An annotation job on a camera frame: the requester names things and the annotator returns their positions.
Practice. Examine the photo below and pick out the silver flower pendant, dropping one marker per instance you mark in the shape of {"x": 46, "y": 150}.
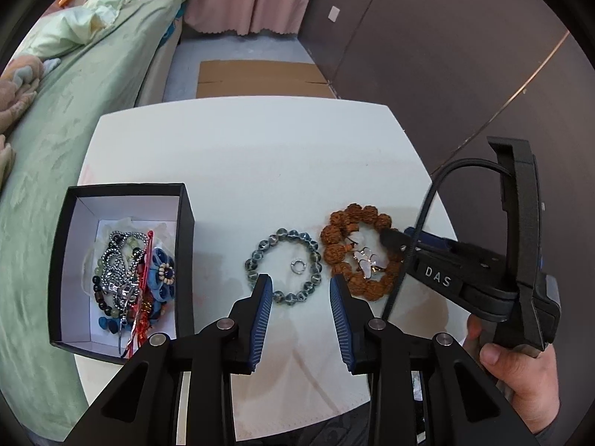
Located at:
{"x": 367, "y": 258}

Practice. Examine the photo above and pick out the white table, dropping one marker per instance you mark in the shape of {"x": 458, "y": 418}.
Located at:
{"x": 260, "y": 158}

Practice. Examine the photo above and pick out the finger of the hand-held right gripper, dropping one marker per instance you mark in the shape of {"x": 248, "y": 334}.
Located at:
{"x": 432, "y": 239}
{"x": 437, "y": 278}

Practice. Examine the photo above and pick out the pile of mixed jewelry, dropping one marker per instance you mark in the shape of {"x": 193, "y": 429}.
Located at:
{"x": 121, "y": 278}

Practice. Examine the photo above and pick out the pink fleece blanket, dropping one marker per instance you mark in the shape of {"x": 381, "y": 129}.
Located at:
{"x": 18, "y": 88}

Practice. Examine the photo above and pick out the dark brown wardrobe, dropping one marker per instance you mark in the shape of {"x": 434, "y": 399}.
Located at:
{"x": 441, "y": 55}

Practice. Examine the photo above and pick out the black jewelry box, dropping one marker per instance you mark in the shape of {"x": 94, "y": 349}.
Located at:
{"x": 186, "y": 265}

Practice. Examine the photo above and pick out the flat brown cardboard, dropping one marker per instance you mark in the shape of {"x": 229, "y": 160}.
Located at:
{"x": 260, "y": 79}

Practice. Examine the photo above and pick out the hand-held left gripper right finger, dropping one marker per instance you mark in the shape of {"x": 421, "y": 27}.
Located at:
{"x": 340, "y": 320}

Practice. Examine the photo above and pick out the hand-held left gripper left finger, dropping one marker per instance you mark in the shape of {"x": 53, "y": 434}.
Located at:
{"x": 261, "y": 320}

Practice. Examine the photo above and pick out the bed with green sheet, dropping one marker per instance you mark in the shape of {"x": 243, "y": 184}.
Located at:
{"x": 56, "y": 172}

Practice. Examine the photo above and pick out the light green duvet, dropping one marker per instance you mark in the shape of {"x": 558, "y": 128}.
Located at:
{"x": 69, "y": 23}

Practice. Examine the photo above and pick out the person's right hand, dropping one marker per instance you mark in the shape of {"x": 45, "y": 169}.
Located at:
{"x": 520, "y": 376}

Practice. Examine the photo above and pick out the white wall socket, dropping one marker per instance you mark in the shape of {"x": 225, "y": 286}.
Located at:
{"x": 333, "y": 13}

